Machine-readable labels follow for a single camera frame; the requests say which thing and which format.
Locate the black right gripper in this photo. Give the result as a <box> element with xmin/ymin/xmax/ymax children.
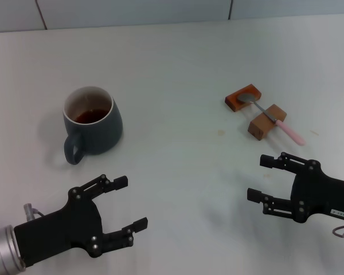
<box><xmin>247</xmin><ymin>152</ymin><xmax>344</xmax><ymax>223</ymax></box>

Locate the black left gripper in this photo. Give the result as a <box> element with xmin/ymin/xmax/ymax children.
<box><xmin>13</xmin><ymin>174</ymin><xmax>148</xmax><ymax>269</ymax></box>

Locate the pink handled metal spoon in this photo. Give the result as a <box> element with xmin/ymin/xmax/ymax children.
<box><xmin>236</xmin><ymin>93</ymin><xmax>306</xmax><ymax>146</ymax></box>

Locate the grey ceramic cup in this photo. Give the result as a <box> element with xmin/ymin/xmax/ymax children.
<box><xmin>62</xmin><ymin>85</ymin><xmax>123</xmax><ymax>166</ymax></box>

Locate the light tan wooden block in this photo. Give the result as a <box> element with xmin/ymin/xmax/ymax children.
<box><xmin>247</xmin><ymin>103</ymin><xmax>287</xmax><ymax>142</ymax></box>

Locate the reddish brown wooden block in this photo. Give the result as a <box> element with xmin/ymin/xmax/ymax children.
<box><xmin>225</xmin><ymin>83</ymin><xmax>262</xmax><ymax>113</ymax></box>

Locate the dark tea liquid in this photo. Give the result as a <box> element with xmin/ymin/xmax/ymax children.
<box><xmin>73</xmin><ymin>108</ymin><xmax>108</xmax><ymax>124</ymax></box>

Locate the left gripper metal cable plug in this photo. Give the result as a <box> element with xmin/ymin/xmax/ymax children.
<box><xmin>23</xmin><ymin>203</ymin><xmax>46</xmax><ymax>221</ymax></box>

